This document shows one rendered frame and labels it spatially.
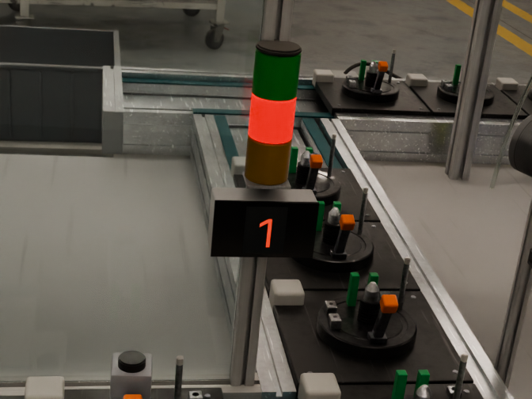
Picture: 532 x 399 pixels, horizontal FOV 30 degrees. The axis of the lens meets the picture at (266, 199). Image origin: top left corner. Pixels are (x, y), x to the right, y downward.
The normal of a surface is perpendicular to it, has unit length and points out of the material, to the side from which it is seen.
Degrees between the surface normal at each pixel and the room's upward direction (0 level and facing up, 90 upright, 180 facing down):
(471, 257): 0
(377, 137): 90
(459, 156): 90
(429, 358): 0
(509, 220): 0
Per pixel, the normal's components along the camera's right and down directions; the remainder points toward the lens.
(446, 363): 0.09, -0.91
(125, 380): 0.10, 0.41
